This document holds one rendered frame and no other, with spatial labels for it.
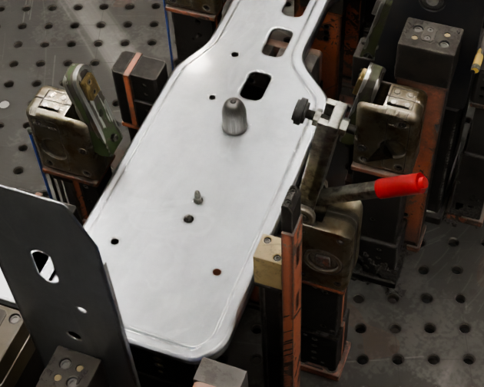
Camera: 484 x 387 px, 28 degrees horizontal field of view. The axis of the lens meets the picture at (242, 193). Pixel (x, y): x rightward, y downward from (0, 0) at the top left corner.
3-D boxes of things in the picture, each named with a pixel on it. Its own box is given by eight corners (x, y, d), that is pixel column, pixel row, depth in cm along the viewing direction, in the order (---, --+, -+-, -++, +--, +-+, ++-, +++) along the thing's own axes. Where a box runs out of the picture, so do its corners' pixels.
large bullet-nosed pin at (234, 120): (228, 122, 127) (226, 87, 122) (250, 128, 126) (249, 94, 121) (220, 140, 125) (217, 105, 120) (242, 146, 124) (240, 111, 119)
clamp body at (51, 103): (83, 222, 153) (38, 67, 126) (150, 242, 151) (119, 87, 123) (57, 267, 148) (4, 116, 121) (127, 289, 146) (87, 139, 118)
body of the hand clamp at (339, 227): (305, 332, 139) (308, 183, 112) (350, 346, 138) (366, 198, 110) (292, 367, 136) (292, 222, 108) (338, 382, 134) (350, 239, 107)
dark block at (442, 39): (382, 216, 151) (408, 14, 118) (426, 228, 150) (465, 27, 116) (373, 241, 149) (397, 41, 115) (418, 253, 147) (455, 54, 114)
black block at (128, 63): (140, 168, 160) (114, 38, 137) (200, 184, 157) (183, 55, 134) (119, 205, 155) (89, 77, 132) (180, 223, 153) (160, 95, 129)
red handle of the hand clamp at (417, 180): (303, 179, 110) (425, 160, 100) (313, 192, 111) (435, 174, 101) (291, 207, 108) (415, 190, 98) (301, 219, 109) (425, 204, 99)
